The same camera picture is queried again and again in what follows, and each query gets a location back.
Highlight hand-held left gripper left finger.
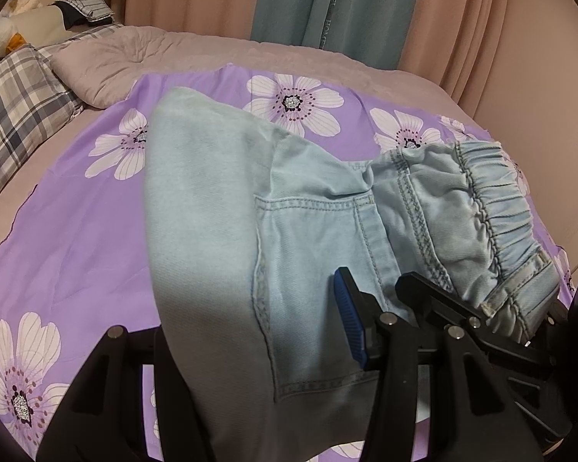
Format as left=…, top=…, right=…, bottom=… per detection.
left=37, top=325, right=213, bottom=462

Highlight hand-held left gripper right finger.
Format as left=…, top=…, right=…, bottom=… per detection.
left=334, top=267, right=545, bottom=462

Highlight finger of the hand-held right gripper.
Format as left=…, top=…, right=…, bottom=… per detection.
left=482, top=316, right=575, bottom=383
left=395, top=272, right=492, bottom=342

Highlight light blue denim pants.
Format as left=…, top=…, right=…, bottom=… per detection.
left=144, top=87, right=562, bottom=462

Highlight purple floral bed sheet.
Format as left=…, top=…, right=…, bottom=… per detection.
left=0, top=62, right=578, bottom=462

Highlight mauve bed cover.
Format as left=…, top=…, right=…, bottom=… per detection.
left=0, top=24, right=492, bottom=261

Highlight pink curtain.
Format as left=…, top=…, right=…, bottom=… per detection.
left=397, top=0, right=516, bottom=107
left=124, top=0, right=267, bottom=42

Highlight teal curtain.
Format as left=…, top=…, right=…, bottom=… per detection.
left=249, top=0, right=408, bottom=69

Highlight grey plaid pillow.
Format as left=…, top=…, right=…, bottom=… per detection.
left=0, top=43, right=85, bottom=217

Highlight mauve pillow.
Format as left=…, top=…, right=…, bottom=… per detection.
left=50, top=25, right=222, bottom=109

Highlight folded plaid cloth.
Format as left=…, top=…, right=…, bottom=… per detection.
left=53, top=0, right=114, bottom=28

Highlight white stuffed toy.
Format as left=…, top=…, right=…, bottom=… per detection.
left=0, top=0, right=44, bottom=55

